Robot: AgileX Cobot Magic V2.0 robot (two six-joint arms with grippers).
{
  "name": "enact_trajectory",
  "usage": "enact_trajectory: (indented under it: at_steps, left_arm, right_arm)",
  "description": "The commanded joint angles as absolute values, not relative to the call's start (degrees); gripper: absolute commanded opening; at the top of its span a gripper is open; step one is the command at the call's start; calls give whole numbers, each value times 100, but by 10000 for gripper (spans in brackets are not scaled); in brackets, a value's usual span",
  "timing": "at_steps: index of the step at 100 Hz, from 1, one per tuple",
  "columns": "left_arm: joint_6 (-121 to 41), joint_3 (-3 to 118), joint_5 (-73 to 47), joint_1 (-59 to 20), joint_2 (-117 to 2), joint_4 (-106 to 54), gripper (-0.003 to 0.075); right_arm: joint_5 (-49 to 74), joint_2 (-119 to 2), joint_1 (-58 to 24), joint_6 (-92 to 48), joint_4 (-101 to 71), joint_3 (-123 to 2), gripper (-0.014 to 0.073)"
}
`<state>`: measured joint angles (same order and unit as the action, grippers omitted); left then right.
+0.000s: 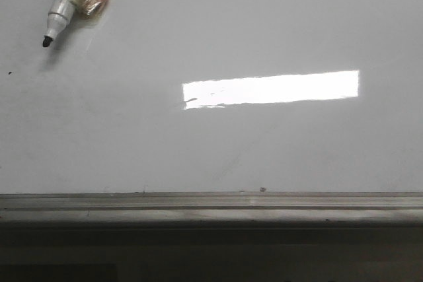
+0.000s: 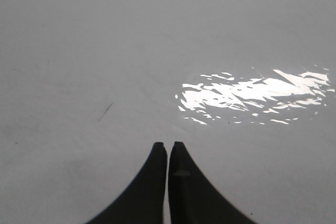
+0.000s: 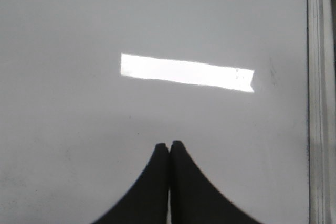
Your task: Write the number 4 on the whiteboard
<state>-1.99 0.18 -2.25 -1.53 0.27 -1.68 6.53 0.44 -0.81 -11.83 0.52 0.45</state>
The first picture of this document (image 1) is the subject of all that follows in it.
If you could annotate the white marker with black tip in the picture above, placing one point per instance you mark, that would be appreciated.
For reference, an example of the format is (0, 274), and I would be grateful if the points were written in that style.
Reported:
(59, 16)

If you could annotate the white whiteboard surface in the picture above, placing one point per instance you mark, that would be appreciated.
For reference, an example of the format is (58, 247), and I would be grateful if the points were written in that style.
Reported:
(214, 96)

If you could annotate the aluminium whiteboard frame rail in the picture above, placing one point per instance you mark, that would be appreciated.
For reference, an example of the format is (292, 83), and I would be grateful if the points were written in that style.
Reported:
(220, 209)

